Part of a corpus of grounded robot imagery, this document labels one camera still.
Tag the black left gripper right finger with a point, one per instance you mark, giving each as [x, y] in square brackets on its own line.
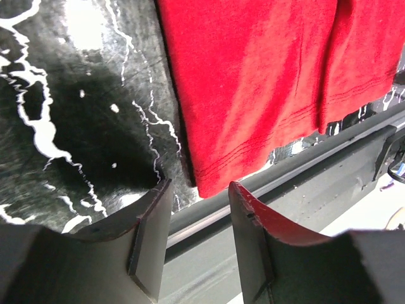
[281, 261]

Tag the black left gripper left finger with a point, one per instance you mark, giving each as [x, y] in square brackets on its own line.
[118, 259]

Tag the red t shirt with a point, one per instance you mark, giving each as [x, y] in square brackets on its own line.
[252, 76]

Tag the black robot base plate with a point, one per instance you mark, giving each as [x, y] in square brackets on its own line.
[312, 188]

